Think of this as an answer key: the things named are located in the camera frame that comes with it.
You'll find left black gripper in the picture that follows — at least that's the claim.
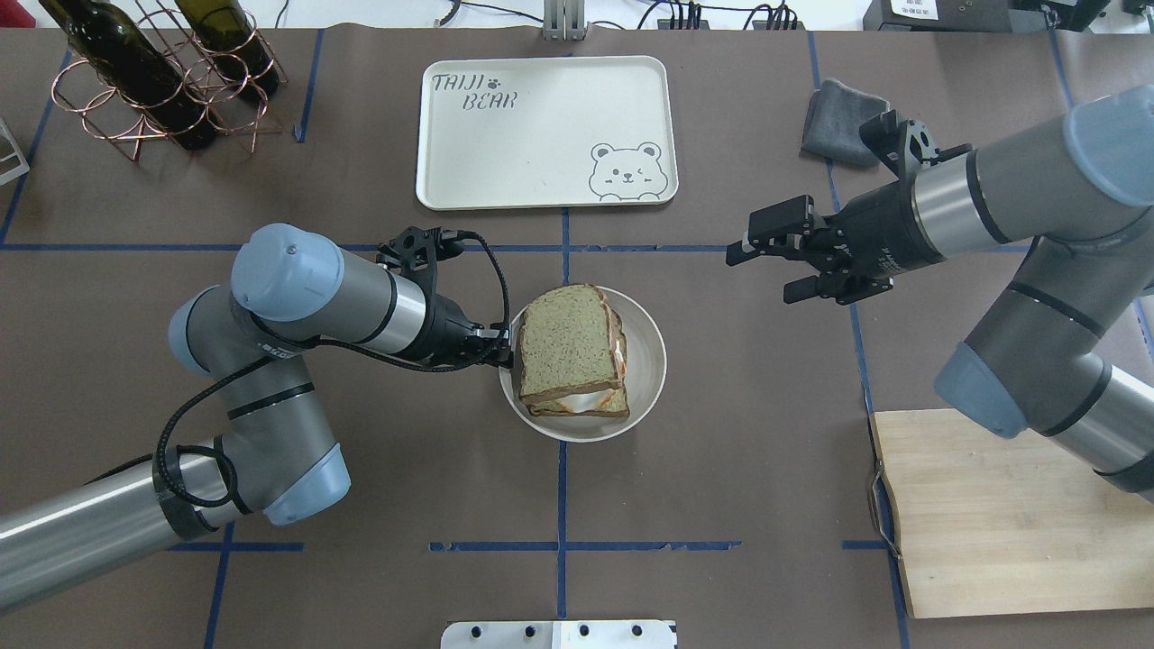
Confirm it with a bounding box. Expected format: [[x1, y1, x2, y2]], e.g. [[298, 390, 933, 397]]
[[379, 226, 515, 370]]

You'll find aluminium frame post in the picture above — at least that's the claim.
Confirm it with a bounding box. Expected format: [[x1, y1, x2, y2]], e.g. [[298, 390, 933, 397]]
[[544, 0, 589, 42]]

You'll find wooden cutting board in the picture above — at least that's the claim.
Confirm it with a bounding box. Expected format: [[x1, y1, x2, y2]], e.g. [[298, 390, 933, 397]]
[[871, 409, 1153, 619]]

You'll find fried egg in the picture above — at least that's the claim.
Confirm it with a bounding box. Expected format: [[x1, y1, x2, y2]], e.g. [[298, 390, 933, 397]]
[[550, 329, 628, 411]]

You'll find grey folded cloth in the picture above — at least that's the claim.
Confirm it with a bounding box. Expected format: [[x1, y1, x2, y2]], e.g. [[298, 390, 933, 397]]
[[801, 79, 892, 167]]

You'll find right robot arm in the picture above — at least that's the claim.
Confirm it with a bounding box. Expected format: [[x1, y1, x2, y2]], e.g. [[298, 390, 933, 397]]
[[726, 85, 1153, 498]]

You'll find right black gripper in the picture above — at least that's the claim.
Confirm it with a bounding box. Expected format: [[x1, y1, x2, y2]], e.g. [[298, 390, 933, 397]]
[[727, 110, 973, 305]]

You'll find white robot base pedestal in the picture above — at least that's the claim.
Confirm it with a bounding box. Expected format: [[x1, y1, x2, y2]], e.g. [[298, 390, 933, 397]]
[[440, 619, 679, 648]]

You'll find white round plate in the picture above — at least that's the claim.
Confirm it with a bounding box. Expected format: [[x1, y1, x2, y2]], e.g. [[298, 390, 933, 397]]
[[499, 288, 667, 443]]

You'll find front green wine bottle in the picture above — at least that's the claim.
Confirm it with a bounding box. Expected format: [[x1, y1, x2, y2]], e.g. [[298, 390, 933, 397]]
[[40, 1, 217, 151]]

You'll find middle green wine bottle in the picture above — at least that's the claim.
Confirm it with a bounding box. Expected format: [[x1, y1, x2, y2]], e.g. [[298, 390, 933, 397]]
[[177, 1, 280, 104]]

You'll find copper wire bottle rack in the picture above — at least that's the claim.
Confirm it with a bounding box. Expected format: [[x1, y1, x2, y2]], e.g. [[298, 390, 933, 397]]
[[42, 1, 289, 161]]

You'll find cream bear tray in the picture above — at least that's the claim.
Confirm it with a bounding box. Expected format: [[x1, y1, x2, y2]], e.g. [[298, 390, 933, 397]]
[[415, 55, 679, 211]]

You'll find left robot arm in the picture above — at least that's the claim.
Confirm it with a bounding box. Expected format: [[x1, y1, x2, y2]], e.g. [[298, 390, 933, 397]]
[[3, 223, 512, 613]]

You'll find green wine bottle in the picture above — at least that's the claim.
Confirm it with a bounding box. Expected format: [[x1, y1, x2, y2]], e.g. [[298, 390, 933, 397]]
[[177, 1, 280, 104], [40, 1, 217, 151]]

